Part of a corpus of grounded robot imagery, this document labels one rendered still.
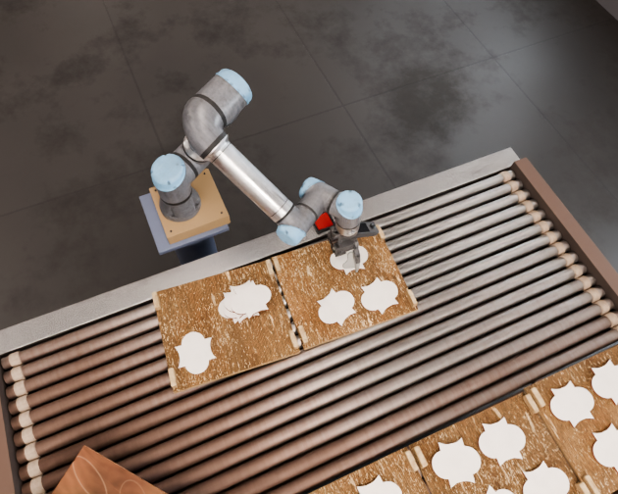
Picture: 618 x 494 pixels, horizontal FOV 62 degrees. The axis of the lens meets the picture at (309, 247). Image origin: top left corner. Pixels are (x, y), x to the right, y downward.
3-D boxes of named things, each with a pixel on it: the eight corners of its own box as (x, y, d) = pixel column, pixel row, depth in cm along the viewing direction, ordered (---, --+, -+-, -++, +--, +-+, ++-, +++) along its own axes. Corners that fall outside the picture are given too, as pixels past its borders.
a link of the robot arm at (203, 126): (168, 116, 129) (304, 245, 142) (195, 89, 134) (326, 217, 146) (159, 131, 139) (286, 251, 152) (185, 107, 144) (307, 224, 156)
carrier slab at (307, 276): (270, 259, 181) (270, 257, 179) (376, 226, 189) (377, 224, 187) (304, 350, 166) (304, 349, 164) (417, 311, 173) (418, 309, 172)
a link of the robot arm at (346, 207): (343, 182, 148) (369, 196, 146) (341, 203, 158) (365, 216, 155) (329, 202, 145) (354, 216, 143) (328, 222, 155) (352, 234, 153)
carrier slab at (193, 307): (153, 294, 173) (151, 292, 172) (269, 261, 180) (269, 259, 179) (174, 394, 158) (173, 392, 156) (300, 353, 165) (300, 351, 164)
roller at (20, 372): (9, 372, 164) (1, 370, 159) (513, 182, 206) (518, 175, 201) (11, 387, 162) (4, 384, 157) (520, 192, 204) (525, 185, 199)
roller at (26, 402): (14, 402, 159) (6, 399, 155) (528, 202, 201) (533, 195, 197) (16, 418, 157) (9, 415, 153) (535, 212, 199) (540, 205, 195)
